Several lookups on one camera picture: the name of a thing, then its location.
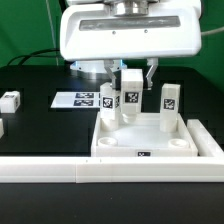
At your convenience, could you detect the black cable bundle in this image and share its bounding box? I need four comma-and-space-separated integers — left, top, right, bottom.
7, 48, 63, 66

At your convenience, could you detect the white marker base plate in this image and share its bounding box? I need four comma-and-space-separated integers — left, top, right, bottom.
51, 92, 100, 109

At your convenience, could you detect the white block at left edge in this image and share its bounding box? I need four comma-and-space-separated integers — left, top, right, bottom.
0, 118, 4, 139

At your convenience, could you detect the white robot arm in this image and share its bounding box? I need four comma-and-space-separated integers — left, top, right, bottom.
60, 0, 202, 84

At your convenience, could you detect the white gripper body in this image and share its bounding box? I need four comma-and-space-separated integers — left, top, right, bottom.
60, 3, 202, 61

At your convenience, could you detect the white square table top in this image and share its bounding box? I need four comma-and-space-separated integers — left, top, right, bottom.
91, 113, 198, 157

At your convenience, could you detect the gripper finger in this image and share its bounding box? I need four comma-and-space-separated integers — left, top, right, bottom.
104, 60, 120, 90
144, 58, 158, 90

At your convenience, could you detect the white L-shaped obstacle fence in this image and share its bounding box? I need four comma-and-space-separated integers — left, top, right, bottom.
0, 119, 224, 183

